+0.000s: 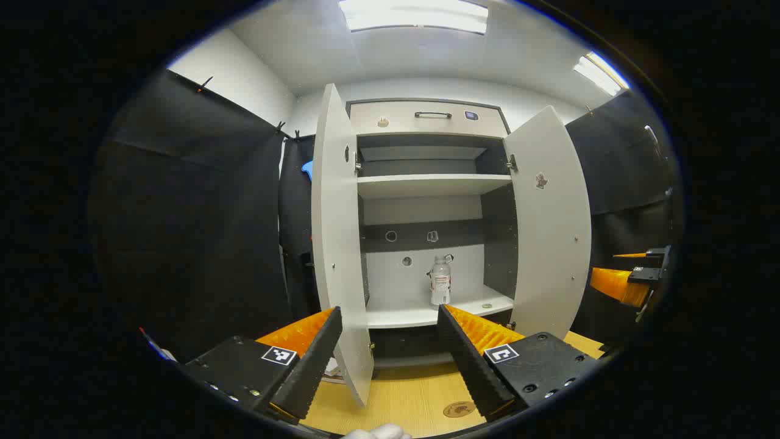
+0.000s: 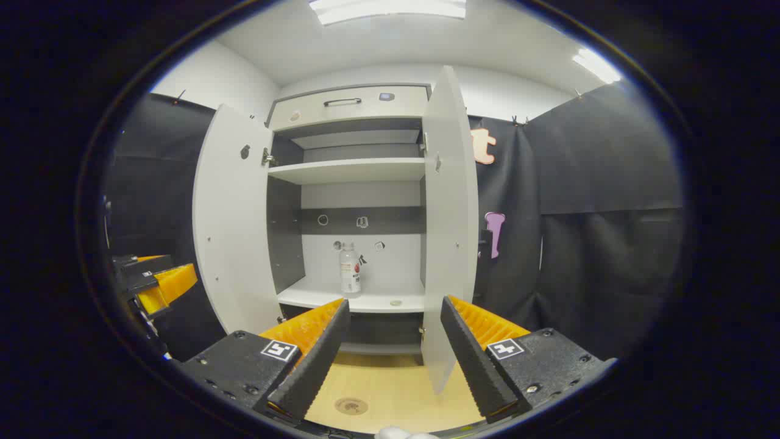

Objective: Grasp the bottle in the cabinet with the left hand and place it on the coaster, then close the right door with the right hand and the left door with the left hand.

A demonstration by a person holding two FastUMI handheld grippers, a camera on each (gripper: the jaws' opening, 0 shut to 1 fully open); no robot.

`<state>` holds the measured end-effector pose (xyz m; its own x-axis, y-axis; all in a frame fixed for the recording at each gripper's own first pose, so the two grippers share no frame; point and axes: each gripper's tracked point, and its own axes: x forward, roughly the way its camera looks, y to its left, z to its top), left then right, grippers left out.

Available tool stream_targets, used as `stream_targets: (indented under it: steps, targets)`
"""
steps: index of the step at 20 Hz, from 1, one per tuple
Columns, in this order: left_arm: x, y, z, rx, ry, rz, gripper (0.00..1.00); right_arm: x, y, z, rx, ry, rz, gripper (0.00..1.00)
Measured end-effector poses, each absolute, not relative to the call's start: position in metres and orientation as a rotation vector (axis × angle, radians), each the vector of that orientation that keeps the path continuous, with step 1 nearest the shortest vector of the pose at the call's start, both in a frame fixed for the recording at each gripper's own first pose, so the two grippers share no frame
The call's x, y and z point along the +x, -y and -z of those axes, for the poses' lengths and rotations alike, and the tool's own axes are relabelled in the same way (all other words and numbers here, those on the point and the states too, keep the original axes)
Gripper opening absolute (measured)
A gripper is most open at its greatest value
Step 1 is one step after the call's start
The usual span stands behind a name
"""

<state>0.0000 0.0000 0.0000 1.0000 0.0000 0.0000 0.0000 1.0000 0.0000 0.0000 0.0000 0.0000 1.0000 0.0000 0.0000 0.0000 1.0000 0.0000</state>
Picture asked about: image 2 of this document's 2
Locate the grey cabinet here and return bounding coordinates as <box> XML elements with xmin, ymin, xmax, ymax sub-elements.
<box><xmin>266</xmin><ymin>83</ymin><xmax>432</xmax><ymax>357</ymax></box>

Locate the large ceiling light panel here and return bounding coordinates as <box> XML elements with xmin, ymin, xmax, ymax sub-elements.
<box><xmin>308</xmin><ymin>0</ymin><xmax>467</xmax><ymax>26</ymax></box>

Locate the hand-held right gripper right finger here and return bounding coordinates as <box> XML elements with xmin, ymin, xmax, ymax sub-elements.
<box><xmin>440</xmin><ymin>295</ymin><xmax>616</xmax><ymax>424</ymax></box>

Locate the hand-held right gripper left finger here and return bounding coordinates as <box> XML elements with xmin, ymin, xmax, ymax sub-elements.
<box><xmin>180</xmin><ymin>298</ymin><xmax>352</xmax><ymax>426</ymax></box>

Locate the small ceiling light panel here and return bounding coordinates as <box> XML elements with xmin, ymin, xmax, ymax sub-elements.
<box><xmin>572</xmin><ymin>48</ymin><xmax>622</xmax><ymax>85</ymax></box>

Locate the grey cabinet door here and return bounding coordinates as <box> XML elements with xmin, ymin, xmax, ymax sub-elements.
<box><xmin>193</xmin><ymin>104</ymin><xmax>284</xmax><ymax>335</ymax></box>
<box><xmin>420</xmin><ymin>66</ymin><xmax>480</xmax><ymax>396</ymax></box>

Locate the grey cabinet drawer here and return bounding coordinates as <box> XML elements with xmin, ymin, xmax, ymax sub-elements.
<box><xmin>269</xmin><ymin>85</ymin><xmax>430</xmax><ymax>131</ymax></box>

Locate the black backdrop cloth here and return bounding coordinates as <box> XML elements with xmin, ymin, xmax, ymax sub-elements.
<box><xmin>104</xmin><ymin>82</ymin><xmax>684</xmax><ymax>363</ymax></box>

